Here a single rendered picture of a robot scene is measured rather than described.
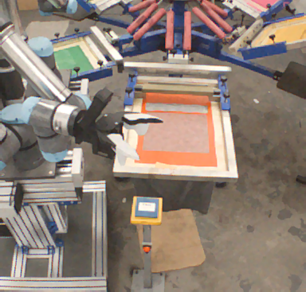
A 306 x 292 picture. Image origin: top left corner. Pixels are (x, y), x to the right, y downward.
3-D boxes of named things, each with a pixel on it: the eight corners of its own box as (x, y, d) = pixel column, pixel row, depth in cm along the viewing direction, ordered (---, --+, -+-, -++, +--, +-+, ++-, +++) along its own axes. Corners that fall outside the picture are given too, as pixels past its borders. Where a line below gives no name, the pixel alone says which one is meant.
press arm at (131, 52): (24, 87, 226) (22, 79, 221) (23, 83, 229) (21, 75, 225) (178, 45, 264) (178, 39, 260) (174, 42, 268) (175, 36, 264)
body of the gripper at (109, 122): (127, 142, 84) (84, 130, 87) (127, 114, 79) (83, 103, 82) (114, 161, 78) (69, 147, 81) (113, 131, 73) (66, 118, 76)
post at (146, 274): (163, 301, 205) (170, 231, 137) (130, 298, 206) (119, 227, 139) (165, 271, 220) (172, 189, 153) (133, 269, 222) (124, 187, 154)
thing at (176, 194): (209, 215, 193) (221, 168, 163) (132, 212, 195) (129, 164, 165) (209, 211, 195) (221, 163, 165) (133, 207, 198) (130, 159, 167)
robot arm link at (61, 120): (68, 98, 83) (49, 114, 77) (84, 102, 82) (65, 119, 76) (70, 122, 87) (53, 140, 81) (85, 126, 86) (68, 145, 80)
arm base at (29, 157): (9, 170, 122) (1, 153, 115) (16, 142, 132) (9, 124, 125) (45, 169, 122) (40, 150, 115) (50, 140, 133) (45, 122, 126)
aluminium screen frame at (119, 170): (236, 182, 156) (237, 177, 154) (113, 176, 159) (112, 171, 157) (222, 84, 212) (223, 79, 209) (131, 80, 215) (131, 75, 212)
